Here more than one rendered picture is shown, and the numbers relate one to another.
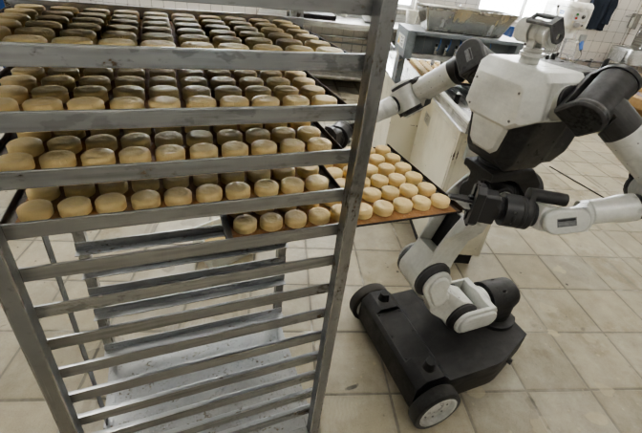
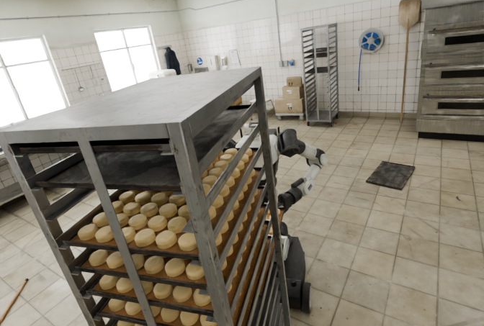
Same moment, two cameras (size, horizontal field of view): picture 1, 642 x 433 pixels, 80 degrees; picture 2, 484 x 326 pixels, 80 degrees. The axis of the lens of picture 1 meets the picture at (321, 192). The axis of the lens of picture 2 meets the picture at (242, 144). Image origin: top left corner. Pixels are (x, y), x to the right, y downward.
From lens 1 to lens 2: 0.92 m
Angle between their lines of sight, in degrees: 42
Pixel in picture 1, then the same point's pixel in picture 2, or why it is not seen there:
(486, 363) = (302, 261)
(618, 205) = (314, 170)
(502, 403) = (315, 271)
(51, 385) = not seen: outside the picture
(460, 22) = not seen: hidden behind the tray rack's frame
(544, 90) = (273, 148)
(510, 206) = (294, 195)
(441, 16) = not seen: hidden behind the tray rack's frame
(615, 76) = (290, 134)
